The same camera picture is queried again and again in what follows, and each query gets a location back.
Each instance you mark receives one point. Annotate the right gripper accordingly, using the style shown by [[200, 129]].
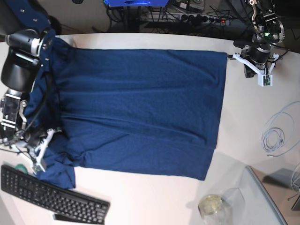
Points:
[[31, 146]]

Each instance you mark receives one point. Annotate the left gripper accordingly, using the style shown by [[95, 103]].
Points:
[[255, 62]]

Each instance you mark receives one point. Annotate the blue long-sleeve t-shirt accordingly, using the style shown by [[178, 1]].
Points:
[[130, 110]]

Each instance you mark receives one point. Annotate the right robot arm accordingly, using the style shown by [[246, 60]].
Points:
[[28, 32]]

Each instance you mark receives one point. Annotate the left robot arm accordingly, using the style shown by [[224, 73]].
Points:
[[268, 29]]

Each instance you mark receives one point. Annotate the green tape roll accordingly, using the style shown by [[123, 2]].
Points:
[[21, 168]]

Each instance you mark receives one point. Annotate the black computer keyboard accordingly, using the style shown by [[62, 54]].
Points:
[[75, 206]]

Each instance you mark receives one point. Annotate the white power strip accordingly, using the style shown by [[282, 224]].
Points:
[[176, 17]]

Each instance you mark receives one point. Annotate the clear glass jar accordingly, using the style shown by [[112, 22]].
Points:
[[226, 208]]

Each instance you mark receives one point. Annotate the blue box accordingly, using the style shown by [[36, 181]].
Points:
[[136, 3]]

